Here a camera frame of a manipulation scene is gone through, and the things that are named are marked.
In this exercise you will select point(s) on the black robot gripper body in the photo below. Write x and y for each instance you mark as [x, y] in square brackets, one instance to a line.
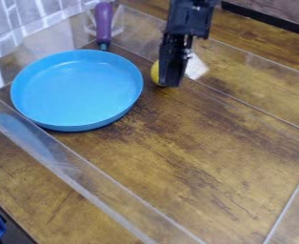
[189, 17]

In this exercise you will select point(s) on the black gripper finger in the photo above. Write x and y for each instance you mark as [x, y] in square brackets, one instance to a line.
[181, 51]
[165, 57]

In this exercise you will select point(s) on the blue round plastic plate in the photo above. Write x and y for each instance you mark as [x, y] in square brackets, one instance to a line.
[77, 90]

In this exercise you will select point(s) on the yellow lemon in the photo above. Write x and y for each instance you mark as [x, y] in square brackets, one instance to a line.
[153, 74]

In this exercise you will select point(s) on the dark baseboard strip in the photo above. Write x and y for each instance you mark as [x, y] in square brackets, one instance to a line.
[278, 13]

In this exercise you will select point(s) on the purple eggplant toy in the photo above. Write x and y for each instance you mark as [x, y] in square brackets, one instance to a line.
[102, 19]

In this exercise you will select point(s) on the clear acrylic enclosure wall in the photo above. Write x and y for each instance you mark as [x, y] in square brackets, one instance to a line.
[197, 168]

